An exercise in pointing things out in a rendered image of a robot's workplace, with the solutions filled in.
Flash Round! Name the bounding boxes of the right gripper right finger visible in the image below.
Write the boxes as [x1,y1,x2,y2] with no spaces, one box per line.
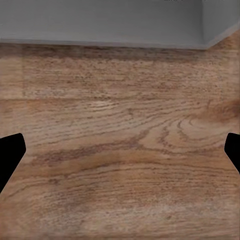
[224,132,240,173]

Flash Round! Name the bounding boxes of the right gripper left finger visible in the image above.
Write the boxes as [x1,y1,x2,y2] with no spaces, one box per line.
[0,133,26,193]

